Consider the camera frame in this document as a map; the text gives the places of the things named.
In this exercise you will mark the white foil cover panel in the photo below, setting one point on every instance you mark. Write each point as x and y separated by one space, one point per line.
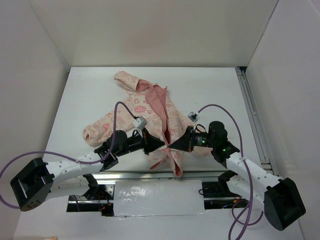
158 198

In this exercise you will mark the front aluminium rail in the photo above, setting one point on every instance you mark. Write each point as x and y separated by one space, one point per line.
117 175

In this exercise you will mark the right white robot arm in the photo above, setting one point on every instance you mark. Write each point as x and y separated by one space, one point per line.
278 198

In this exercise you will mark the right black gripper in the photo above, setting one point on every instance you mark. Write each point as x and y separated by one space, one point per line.
185 142

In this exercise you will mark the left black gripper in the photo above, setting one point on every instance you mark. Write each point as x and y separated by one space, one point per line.
149 143

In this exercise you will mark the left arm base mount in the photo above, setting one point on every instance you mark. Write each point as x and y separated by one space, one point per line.
98 199

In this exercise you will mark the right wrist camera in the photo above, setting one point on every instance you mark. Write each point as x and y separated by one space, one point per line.
193 116

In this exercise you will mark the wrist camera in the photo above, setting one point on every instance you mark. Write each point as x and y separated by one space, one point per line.
140 123
193 116

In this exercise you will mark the pink and cream jacket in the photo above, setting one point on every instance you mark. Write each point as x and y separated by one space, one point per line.
147 105

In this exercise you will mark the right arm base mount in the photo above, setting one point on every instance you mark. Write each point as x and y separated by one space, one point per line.
217 196

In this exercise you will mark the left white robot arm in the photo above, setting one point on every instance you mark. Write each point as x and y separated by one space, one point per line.
39 181

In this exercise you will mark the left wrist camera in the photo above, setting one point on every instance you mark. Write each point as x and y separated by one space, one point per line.
140 123

